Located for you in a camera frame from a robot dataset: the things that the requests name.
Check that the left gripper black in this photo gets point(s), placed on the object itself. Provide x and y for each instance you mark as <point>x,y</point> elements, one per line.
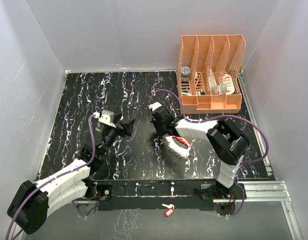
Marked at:
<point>126,128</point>

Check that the small jar with lid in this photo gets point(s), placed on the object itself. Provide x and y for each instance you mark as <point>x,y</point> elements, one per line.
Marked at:
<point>185,74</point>

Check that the red handled key organizer plate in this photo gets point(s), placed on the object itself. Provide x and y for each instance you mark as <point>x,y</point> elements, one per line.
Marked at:
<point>179,146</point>

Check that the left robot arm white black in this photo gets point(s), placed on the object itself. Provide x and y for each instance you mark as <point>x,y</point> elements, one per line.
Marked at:
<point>34,202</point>

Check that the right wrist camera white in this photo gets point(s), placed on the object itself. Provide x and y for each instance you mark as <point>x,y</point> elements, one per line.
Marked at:
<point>154,106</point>

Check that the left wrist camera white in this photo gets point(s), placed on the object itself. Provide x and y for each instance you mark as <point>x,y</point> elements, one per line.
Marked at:
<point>105,117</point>

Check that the orange file organizer rack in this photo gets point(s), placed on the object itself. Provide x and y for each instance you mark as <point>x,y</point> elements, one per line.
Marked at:
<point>207,73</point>

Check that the red tag with key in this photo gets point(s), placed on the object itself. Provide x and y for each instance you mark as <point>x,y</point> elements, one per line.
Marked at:
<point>170,209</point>

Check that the white labelled packet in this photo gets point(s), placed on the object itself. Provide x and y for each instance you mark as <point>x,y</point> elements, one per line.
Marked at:
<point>225,88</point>

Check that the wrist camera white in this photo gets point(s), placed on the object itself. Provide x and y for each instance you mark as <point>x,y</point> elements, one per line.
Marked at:
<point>105,117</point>
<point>154,106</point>

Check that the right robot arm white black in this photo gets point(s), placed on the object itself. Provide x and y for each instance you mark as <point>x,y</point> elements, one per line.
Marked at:
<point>227,140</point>

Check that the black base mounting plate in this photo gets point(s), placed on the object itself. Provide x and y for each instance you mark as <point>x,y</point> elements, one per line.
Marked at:
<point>201,194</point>

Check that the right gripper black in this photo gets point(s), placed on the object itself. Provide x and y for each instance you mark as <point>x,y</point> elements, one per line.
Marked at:
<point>155,123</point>

